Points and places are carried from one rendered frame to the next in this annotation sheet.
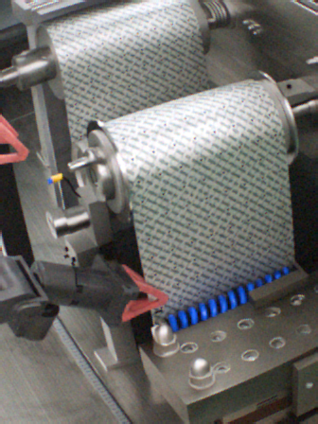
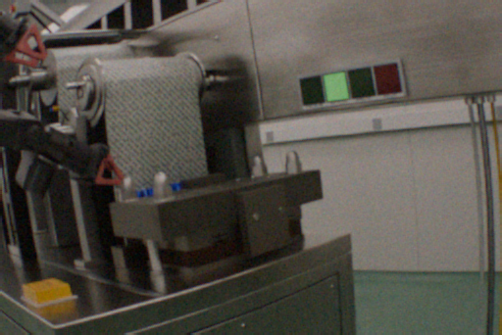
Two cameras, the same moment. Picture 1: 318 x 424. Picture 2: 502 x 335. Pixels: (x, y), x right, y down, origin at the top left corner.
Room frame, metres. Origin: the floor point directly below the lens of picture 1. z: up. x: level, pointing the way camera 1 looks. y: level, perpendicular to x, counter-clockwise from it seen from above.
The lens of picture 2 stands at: (0.08, 0.23, 1.11)
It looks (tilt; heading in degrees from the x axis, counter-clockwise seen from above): 3 degrees down; 335
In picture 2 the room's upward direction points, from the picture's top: 8 degrees counter-clockwise
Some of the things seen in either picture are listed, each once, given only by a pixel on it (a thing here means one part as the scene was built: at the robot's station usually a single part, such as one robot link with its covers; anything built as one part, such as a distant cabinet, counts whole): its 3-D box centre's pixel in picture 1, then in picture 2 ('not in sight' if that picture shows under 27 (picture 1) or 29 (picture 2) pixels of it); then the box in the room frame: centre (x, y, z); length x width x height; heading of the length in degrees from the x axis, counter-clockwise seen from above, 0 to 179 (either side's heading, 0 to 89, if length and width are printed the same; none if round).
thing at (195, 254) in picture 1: (222, 251); (158, 153); (1.15, -0.08, 1.10); 0.23 x 0.01 x 0.18; 109
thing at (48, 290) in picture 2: not in sight; (46, 291); (0.94, 0.22, 0.91); 0.07 x 0.07 x 0.02; 19
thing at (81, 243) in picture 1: (97, 285); (76, 192); (1.19, 0.11, 1.05); 0.06 x 0.05 x 0.31; 109
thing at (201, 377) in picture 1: (200, 370); (162, 186); (0.95, -0.02, 1.05); 0.04 x 0.04 x 0.04
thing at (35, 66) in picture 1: (33, 67); (38, 78); (1.39, 0.16, 1.33); 0.06 x 0.06 x 0.06; 19
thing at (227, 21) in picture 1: (208, 15); not in sight; (1.50, -0.14, 1.33); 0.07 x 0.07 x 0.07; 19
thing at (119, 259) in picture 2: not in sight; (174, 244); (1.15, -0.08, 0.92); 0.28 x 0.04 x 0.04; 109
